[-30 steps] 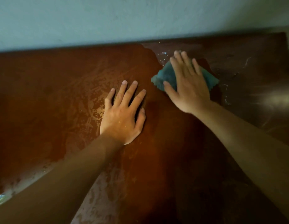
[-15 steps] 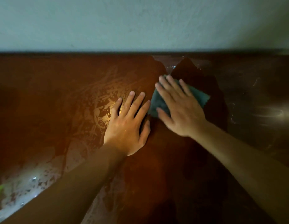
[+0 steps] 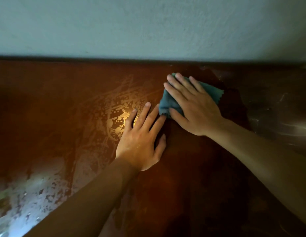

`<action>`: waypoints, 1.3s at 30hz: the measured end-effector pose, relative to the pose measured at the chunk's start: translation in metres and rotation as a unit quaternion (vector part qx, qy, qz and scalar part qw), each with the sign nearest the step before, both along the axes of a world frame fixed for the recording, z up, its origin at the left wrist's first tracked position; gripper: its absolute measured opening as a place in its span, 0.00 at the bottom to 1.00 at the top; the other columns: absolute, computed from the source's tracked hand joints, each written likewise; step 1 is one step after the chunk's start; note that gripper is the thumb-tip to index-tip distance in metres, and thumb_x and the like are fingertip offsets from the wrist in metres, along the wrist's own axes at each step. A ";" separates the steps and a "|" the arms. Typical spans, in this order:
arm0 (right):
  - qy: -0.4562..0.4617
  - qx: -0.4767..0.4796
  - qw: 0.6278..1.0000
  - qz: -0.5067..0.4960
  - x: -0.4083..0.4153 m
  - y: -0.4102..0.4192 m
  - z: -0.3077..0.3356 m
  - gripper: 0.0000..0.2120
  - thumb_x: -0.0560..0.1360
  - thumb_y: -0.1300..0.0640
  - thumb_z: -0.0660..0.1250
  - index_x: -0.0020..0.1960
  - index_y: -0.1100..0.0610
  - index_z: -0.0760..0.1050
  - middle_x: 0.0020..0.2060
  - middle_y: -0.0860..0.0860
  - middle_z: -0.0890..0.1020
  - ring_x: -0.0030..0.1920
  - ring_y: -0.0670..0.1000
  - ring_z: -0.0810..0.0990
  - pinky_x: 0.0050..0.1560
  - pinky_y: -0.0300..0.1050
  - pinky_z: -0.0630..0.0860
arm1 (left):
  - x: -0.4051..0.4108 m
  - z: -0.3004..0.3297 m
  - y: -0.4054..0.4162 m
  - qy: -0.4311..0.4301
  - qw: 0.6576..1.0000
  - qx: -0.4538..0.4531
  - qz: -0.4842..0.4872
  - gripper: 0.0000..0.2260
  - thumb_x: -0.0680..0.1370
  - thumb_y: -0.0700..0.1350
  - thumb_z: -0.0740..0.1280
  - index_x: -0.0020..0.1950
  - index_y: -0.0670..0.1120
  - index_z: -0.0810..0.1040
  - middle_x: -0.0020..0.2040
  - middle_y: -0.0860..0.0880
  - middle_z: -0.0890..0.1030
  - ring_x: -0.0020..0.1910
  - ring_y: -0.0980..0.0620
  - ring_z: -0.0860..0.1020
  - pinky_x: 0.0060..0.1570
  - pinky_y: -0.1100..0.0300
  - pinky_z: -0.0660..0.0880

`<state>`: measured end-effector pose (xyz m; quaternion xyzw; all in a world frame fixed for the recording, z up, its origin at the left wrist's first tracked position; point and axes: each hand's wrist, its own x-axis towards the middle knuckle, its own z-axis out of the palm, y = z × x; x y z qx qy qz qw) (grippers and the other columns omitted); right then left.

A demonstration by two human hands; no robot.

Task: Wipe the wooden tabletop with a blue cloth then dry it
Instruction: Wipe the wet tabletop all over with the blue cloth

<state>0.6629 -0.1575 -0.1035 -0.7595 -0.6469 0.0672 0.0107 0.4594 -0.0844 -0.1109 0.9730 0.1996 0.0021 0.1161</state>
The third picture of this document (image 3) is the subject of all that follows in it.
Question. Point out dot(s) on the person's left middle finger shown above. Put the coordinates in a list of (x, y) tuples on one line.
[(151, 119)]

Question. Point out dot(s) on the person's left hand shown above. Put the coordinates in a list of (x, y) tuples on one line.
[(138, 145)]

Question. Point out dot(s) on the person's left little finger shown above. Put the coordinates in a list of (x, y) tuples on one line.
[(130, 119)]

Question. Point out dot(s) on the person's right thumb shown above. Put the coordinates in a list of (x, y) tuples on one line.
[(178, 118)]

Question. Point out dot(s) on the person's left forearm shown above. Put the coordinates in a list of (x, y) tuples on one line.
[(93, 202)]

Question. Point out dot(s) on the person's left thumb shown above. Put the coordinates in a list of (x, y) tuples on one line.
[(161, 146)]

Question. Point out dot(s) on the blue cleaning cloth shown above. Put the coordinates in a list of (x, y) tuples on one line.
[(167, 102)]

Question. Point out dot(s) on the person's right forearm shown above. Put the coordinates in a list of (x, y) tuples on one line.
[(266, 165)]

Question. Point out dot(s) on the person's right middle finger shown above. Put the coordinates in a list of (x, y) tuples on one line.
[(180, 86)]

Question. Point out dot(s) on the person's right little finger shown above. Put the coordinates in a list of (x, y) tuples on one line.
[(197, 85)]

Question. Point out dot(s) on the person's right hand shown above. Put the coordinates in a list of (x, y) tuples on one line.
[(199, 113)]

